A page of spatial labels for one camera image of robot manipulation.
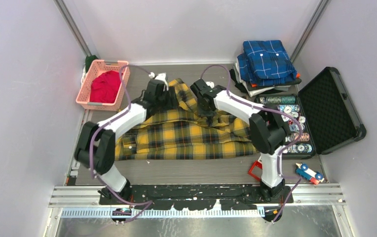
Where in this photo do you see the yellow plaid flannel shirt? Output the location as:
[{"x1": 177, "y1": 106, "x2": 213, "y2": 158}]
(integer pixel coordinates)
[{"x1": 115, "y1": 79, "x2": 258, "y2": 161}]

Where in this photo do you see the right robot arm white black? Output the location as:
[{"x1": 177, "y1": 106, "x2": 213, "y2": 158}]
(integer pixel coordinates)
[{"x1": 190, "y1": 79, "x2": 291, "y2": 203}]

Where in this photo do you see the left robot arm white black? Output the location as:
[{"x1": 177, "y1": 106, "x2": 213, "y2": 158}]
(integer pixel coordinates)
[{"x1": 74, "y1": 73, "x2": 178, "y2": 204}]

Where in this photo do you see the pink plastic laundry basket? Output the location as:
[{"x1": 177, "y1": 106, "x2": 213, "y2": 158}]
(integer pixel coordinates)
[{"x1": 76, "y1": 59, "x2": 130, "y2": 111}]

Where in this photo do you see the white folded garment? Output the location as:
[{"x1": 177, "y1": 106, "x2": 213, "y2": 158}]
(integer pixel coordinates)
[{"x1": 233, "y1": 62, "x2": 291, "y2": 97}]

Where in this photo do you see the red garment in basket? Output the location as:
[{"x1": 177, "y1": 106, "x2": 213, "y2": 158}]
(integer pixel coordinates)
[{"x1": 89, "y1": 71, "x2": 122, "y2": 104}]

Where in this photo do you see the blue plaid folded shirt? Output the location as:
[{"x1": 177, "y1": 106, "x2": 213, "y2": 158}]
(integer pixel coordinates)
[{"x1": 237, "y1": 40, "x2": 300, "y2": 86}]

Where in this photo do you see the green and white cloth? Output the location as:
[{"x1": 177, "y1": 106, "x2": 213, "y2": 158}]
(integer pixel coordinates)
[{"x1": 82, "y1": 55, "x2": 98, "y2": 78}]

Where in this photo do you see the black foam-lined carrying case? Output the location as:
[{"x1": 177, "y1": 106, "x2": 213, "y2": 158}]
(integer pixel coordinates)
[{"x1": 255, "y1": 67, "x2": 367, "y2": 159}]

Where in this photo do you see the blue toy figure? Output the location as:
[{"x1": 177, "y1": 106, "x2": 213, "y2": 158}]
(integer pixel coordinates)
[{"x1": 295, "y1": 163, "x2": 325, "y2": 185}]

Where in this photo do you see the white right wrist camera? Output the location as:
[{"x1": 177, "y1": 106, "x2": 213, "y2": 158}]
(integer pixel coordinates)
[{"x1": 206, "y1": 81, "x2": 215, "y2": 88}]

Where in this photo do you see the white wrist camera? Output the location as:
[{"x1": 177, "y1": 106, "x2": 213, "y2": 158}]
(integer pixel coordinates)
[
  {"x1": 206, "y1": 81, "x2": 215, "y2": 88},
  {"x1": 149, "y1": 72, "x2": 169, "y2": 91}
]

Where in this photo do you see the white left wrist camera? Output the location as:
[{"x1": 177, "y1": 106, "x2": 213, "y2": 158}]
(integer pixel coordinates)
[{"x1": 149, "y1": 72, "x2": 169, "y2": 91}]

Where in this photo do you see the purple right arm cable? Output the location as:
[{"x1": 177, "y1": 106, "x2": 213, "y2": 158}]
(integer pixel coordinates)
[{"x1": 200, "y1": 64, "x2": 304, "y2": 224}]

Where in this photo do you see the red plastic frame block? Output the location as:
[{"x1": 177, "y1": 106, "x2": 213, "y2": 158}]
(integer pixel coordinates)
[{"x1": 247, "y1": 160, "x2": 263, "y2": 182}]

